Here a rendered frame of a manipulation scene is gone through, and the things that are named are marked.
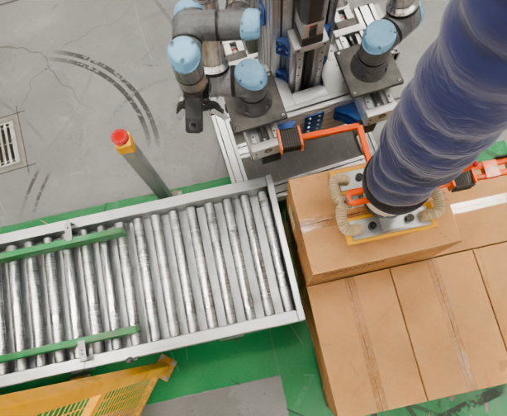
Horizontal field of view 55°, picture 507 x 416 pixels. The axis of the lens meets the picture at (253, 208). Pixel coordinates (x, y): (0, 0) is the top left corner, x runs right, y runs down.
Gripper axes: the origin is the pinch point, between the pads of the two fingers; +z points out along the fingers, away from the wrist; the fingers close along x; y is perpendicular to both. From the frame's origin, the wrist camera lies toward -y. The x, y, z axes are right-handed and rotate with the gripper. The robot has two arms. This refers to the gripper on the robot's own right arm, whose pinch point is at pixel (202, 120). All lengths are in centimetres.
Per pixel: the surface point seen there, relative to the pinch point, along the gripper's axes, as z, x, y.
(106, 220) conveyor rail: 89, 59, -10
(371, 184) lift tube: 12, -52, -16
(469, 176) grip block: 28, -89, -8
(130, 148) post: 51, 38, 11
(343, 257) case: 54, -49, -33
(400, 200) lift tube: 7, -60, -23
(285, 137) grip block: 27.4, -25.6, 6.2
